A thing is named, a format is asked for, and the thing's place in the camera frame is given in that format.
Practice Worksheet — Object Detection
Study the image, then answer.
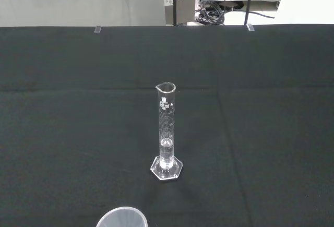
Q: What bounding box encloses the black bench cloth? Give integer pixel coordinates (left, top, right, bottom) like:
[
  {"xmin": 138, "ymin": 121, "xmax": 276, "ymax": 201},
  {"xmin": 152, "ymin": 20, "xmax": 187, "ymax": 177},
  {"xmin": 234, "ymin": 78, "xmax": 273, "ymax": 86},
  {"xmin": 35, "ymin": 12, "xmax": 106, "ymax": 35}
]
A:
[{"xmin": 0, "ymin": 23, "xmax": 334, "ymax": 227}]

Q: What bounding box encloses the black tripod leg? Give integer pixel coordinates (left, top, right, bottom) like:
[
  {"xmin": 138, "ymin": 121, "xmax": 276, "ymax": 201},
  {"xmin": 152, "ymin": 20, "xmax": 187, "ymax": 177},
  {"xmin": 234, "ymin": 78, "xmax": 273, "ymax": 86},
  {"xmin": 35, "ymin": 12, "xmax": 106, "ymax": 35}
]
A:
[
  {"xmin": 244, "ymin": 0, "xmax": 255, "ymax": 26},
  {"xmin": 172, "ymin": 0, "xmax": 180, "ymax": 26}
]

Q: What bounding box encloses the grey cabinet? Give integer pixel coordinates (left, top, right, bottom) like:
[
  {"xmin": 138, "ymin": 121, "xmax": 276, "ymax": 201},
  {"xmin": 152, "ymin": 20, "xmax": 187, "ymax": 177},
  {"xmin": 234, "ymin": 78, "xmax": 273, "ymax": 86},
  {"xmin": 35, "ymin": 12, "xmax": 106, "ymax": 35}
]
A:
[{"xmin": 163, "ymin": 0, "xmax": 196, "ymax": 26}]

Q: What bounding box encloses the clear plastic funnel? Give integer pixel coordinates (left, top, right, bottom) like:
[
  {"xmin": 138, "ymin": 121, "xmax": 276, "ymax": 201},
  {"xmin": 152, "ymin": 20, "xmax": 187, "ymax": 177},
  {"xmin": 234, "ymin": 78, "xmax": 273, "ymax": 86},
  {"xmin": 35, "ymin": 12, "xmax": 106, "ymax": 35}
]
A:
[{"xmin": 96, "ymin": 206, "xmax": 148, "ymax": 227}]

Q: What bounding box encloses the black cable bundle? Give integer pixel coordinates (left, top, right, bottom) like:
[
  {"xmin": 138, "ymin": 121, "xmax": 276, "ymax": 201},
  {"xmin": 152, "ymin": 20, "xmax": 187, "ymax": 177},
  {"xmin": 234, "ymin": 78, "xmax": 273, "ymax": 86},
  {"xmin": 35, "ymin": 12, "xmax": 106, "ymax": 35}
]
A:
[{"xmin": 194, "ymin": 0, "xmax": 276, "ymax": 26}]

